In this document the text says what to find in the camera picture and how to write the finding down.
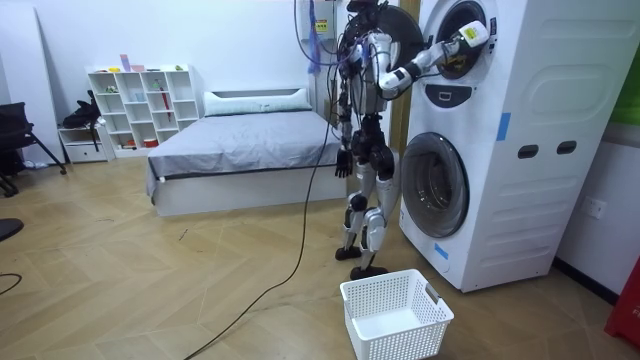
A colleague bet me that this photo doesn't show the small white bedside cabinet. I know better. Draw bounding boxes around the small white bedside cabinet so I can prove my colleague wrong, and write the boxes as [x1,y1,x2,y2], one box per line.
[57,123,117,164]

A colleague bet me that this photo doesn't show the white cube shelf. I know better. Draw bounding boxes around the white cube shelf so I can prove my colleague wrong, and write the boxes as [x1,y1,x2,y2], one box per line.
[85,63,205,159]

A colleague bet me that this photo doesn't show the robot legs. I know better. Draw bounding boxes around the robot legs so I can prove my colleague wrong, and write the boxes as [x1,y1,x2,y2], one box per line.
[334,117,402,281]

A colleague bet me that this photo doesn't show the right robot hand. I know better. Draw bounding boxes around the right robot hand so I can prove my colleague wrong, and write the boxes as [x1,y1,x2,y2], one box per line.
[457,20,491,51]

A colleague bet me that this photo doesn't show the cable bundle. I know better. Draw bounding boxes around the cable bundle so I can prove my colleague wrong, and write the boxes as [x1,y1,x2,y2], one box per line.
[292,0,346,76]

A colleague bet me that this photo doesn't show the white plastic laundry basket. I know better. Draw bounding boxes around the white plastic laundry basket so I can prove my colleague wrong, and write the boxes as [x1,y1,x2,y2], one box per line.
[339,268,455,360]

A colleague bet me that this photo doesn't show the white wall socket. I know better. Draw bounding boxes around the white wall socket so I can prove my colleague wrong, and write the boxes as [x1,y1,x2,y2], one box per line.
[581,196,608,220]

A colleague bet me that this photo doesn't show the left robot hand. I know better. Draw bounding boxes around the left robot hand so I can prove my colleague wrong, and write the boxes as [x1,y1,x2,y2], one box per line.
[334,147,355,180]

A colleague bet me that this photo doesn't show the black round object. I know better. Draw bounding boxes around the black round object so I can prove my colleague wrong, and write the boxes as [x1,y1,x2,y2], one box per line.
[0,217,25,243]

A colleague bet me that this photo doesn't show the thin black floor cable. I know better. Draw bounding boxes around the thin black floor cable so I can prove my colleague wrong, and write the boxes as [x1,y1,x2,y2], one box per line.
[0,272,24,296]

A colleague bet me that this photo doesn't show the round dark washer door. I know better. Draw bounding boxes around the round dark washer door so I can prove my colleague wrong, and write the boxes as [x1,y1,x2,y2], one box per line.
[377,3,426,76]

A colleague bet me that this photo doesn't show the green wall poster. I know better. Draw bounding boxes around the green wall poster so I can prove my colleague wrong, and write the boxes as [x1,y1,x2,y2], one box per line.
[610,42,640,127]

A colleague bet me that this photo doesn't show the white washing machine tower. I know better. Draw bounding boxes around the white washing machine tower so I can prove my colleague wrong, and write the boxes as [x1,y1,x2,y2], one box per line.
[398,0,640,294]

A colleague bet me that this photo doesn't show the red fire extinguisher box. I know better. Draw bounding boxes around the red fire extinguisher box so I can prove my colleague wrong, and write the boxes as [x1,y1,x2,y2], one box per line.
[603,257,640,351]

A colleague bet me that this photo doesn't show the black bag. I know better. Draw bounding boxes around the black bag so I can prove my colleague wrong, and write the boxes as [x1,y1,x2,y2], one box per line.
[62,89,104,152]

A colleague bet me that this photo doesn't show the black chair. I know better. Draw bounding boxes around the black chair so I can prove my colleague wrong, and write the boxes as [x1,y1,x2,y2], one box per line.
[0,102,69,197]

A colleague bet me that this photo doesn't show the robot body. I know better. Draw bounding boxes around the robot body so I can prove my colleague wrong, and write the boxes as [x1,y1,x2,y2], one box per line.
[337,0,401,151]

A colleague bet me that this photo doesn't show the grey bed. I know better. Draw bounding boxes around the grey bed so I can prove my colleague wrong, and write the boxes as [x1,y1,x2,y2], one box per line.
[145,88,351,217]

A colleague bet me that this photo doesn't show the long light grey pillow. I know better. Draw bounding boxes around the long light grey pillow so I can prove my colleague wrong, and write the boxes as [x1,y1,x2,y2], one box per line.
[202,88,314,118]

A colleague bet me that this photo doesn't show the thick black floor cable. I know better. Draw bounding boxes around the thick black floor cable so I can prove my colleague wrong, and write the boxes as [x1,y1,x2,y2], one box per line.
[182,64,337,360]

